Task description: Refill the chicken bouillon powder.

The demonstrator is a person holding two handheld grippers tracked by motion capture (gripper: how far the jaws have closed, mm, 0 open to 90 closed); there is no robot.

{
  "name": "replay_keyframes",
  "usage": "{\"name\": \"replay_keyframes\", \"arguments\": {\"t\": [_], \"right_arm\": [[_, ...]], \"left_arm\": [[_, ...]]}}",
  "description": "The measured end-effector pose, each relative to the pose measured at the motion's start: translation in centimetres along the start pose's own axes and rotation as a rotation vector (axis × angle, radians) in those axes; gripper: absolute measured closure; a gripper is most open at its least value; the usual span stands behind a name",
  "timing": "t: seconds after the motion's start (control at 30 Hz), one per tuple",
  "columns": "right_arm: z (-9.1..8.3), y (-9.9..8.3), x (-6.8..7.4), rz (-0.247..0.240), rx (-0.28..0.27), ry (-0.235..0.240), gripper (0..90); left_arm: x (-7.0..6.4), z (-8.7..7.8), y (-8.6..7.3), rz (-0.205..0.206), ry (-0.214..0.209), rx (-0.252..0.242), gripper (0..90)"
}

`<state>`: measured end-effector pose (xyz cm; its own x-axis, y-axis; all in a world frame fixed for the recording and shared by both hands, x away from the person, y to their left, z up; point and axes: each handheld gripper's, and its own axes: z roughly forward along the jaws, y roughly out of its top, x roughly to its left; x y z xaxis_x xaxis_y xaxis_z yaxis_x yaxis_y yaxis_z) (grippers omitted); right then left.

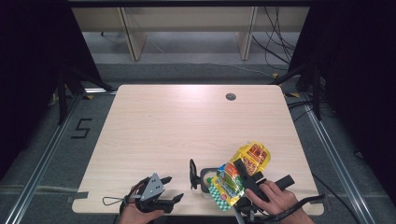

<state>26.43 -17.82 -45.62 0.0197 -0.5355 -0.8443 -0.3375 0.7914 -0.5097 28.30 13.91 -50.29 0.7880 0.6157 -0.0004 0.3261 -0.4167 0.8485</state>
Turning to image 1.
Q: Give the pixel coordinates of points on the person's right hand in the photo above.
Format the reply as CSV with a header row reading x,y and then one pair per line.
x,y
277,200

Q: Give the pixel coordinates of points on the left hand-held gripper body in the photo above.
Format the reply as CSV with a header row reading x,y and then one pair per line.
x,y
152,188

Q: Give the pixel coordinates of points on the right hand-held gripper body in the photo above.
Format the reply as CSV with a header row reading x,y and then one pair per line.
x,y
253,182

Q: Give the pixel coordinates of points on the yellow printed snack bag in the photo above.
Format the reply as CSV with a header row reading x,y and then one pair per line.
x,y
230,183

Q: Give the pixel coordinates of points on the light wooden shelf unit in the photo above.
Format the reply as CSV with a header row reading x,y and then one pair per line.
x,y
137,43

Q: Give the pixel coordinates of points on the person's left hand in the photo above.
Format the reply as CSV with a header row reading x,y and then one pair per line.
x,y
134,216

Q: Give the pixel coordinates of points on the metal floor rail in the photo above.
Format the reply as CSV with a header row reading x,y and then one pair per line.
x,y
333,168
39,168

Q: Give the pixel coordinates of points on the black curtain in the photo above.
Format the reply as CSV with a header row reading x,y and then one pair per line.
x,y
358,77
28,62

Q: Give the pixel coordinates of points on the short silver metal bar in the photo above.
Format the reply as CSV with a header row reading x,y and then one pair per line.
x,y
96,90

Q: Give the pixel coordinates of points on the black metal stand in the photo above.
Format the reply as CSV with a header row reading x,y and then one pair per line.
x,y
317,93
62,99

